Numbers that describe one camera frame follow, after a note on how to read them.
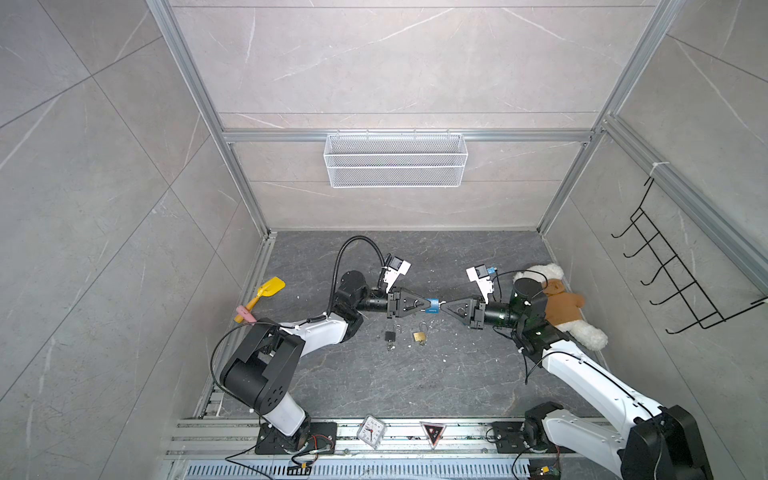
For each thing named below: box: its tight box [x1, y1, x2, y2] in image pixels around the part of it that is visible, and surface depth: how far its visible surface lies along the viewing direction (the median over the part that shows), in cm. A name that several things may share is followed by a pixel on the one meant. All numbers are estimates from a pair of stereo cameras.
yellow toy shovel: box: [234, 276, 286, 323], surface depth 103 cm
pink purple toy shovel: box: [236, 305, 257, 323], surface depth 95 cm
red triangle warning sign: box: [420, 421, 447, 450], surface depth 76 cm
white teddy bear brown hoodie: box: [513, 263, 608, 350], surface depth 90 cm
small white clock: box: [356, 414, 387, 450], surface depth 75 cm
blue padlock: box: [425, 298, 439, 314], surface depth 72 cm
